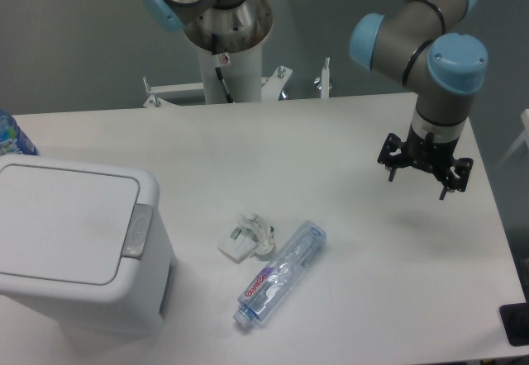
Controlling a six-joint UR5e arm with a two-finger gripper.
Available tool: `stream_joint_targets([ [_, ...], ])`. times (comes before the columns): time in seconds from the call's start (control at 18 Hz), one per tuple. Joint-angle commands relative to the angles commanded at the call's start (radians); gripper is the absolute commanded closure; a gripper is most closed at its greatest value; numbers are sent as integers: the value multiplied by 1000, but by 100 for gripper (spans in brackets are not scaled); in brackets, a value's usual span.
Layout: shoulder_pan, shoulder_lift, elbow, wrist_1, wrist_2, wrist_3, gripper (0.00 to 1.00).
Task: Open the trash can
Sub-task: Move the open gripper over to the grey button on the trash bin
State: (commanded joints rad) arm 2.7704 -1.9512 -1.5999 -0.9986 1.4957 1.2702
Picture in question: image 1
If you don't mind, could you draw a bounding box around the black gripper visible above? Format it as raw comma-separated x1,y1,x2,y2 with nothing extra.
377,123,474,200

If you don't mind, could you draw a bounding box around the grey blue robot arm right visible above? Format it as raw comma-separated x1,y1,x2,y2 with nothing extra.
349,0,488,192

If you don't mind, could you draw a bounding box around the white trash can with lid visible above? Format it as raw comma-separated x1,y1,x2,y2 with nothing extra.
1,154,176,334

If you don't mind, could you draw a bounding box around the black clamp at table edge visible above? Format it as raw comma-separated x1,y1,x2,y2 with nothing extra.
499,302,528,347

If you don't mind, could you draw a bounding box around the crumpled white paper carton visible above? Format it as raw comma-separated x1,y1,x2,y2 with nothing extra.
217,213,275,263

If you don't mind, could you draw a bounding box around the empty clear plastic bottle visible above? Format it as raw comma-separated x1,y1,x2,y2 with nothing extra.
233,220,327,330

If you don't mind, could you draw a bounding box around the blue labelled water bottle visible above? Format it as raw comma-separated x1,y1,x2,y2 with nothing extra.
1,110,40,156

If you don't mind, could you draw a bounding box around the white bracket at right edge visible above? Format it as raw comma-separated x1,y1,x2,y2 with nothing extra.
498,109,529,166

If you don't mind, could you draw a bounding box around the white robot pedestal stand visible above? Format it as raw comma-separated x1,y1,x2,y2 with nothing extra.
141,42,334,109

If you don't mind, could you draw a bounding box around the black cable on pedestal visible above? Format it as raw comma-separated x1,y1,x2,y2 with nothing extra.
210,32,235,104

